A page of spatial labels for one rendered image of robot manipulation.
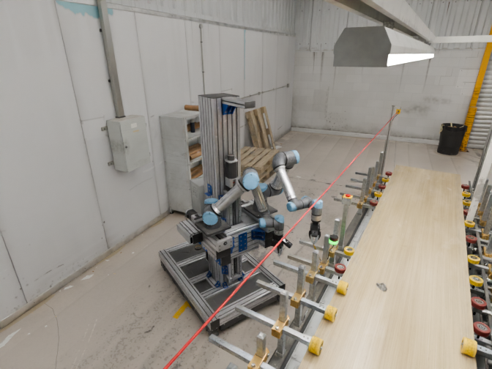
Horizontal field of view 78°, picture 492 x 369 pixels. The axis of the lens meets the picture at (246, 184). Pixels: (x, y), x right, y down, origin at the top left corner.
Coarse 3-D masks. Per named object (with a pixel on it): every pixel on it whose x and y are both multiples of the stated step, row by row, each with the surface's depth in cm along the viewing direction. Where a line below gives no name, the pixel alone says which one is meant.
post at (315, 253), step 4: (316, 252) 202; (312, 256) 204; (316, 256) 202; (312, 260) 205; (316, 260) 203; (312, 264) 206; (316, 264) 205; (312, 268) 207; (316, 268) 207; (312, 284) 212; (312, 288) 213; (312, 292) 214; (308, 296) 217; (312, 296) 216
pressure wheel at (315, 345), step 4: (312, 340) 156; (316, 340) 156; (320, 340) 156; (312, 344) 155; (316, 344) 154; (320, 344) 154; (308, 348) 156; (312, 348) 155; (316, 348) 154; (320, 348) 156; (312, 352) 156; (316, 352) 154; (320, 352) 157
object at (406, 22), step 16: (336, 0) 53; (352, 0) 65; (368, 0) 52; (384, 0) 61; (400, 0) 76; (368, 16) 74; (384, 16) 96; (400, 16) 81; (416, 16) 111; (400, 32) 129; (416, 32) 129; (480, 176) 271; (480, 192) 275
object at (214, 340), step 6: (210, 336) 161; (216, 336) 161; (210, 342) 161; (216, 342) 158; (222, 342) 158; (222, 348) 157; (228, 348) 154; (234, 348) 154; (234, 354) 153; (240, 354) 151; (246, 354) 151; (246, 360) 149; (264, 366) 145; (270, 366) 145
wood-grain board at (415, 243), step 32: (384, 192) 342; (416, 192) 342; (448, 192) 342; (384, 224) 278; (416, 224) 277; (448, 224) 277; (352, 256) 234; (384, 256) 233; (416, 256) 233; (448, 256) 233; (352, 288) 201; (416, 288) 201; (448, 288) 201; (352, 320) 178; (384, 320) 178; (416, 320) 177; (448, 320) 177; (352, 352) 158; (384, 352) 158; (416, 352) 158; (448, 352) 158
